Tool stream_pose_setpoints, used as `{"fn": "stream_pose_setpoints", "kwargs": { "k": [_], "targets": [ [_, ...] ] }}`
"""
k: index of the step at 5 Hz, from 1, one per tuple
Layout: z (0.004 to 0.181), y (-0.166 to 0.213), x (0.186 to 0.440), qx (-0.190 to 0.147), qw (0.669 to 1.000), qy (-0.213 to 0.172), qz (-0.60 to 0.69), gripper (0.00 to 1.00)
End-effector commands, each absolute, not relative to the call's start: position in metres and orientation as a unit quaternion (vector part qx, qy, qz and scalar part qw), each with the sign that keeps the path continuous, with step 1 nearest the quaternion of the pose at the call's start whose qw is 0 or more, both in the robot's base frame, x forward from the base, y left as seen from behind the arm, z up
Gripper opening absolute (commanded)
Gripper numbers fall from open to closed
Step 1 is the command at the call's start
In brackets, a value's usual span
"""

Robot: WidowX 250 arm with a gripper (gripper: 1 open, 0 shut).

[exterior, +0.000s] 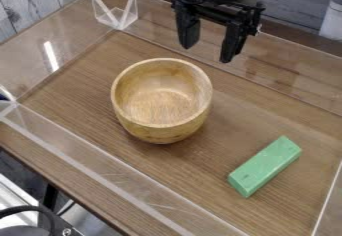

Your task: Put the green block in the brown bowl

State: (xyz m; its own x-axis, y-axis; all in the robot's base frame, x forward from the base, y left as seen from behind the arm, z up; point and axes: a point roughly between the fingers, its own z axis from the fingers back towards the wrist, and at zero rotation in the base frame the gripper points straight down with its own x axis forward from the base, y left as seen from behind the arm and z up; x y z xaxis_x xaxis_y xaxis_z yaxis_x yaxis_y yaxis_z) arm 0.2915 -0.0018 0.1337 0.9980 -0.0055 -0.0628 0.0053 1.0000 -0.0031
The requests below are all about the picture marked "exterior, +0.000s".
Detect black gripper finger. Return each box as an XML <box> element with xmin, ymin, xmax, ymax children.
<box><xmin>174</xmin><ymin>2</ymin><xmax>200</xmax><ymax>49</ymax></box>
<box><xmin>220</xmin><ymin>22</ymin><xmax>247</xmax><ymax>63</ymax></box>

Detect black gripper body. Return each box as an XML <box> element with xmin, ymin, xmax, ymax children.
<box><xmin>170</xmin><ymin>0</ymin><xmax>265</xmax><ymax>34</ymax></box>

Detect green rectangular block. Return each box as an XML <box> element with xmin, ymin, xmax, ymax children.
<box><xmin>227</xmin><ymin>136</ymin><xmax>301</xmax><ymax>198</ymax></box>

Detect brown wooden bowl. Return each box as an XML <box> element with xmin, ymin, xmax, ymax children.
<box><xmin>110</xmin><ymin>58</ymin><xmax>213</xmax><ymax>144</ymax></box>

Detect white cylinder container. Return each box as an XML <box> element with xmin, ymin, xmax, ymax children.
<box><xmin>319</xmin><ymin>0</ymin><xmax>342</xmax><ymax>42</ymax></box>

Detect clear acrylic tray walls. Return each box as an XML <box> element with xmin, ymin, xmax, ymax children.
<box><xmin>0</xmin><ymin>0</ymin><xmax>342</xmax><ymax>236</ymax></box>

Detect black table leg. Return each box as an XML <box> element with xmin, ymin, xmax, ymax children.
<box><xmin>42</xmin><ymin>184</ymin><xmax>58</xmax><ymax>210</ymax></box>

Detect black cable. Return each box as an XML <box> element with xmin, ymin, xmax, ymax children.
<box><xmin>0</xmin><ymin>205</ymin><xmax>56</xmax><ymax>236</ymax></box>

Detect black metal bracket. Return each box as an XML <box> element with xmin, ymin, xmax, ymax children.
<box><xmin>37</xmin><ymin>206</ymin><xmax>84</xmax><ymax>236</ymax></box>

